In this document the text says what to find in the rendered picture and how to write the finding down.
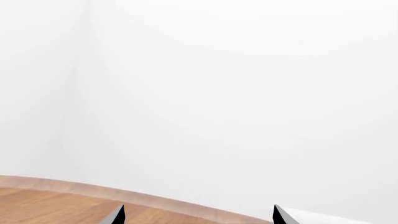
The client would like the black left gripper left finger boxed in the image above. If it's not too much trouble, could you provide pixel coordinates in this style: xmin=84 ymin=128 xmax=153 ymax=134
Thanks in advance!
xmin=101 ymin=203 xmax=126 ymax=224

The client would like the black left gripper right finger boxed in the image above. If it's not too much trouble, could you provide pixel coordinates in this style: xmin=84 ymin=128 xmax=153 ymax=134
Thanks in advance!
xmin=272 ymin=203 xmax=300 ymax=224

